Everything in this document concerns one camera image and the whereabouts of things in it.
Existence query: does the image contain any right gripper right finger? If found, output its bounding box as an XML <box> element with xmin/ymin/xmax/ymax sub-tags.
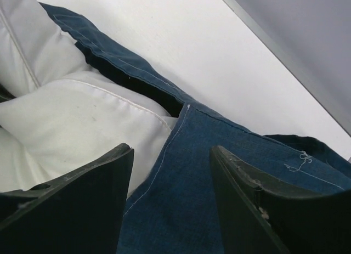
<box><xmin>210</xmin><ymin>146</ymin><xmax>350</xmax><ymax>253</ymax></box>

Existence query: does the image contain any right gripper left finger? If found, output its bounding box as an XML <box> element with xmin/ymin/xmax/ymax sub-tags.
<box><xmin>1</xmin><ymin>144</ymin><xmax>134</xmax><ymax>253</ymax></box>

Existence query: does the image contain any dark blue embroidered pillowcase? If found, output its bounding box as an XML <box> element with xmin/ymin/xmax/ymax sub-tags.
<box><xmin>43</xmin><ymin>4</ymin><xmax>350</xmax><ymax>253</ymax></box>

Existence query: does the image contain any white pillow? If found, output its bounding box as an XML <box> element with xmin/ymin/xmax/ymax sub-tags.
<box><xmin>1</xmin><ymin>0</ymin><xmax>177</xmax><ymax>193</ymax></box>

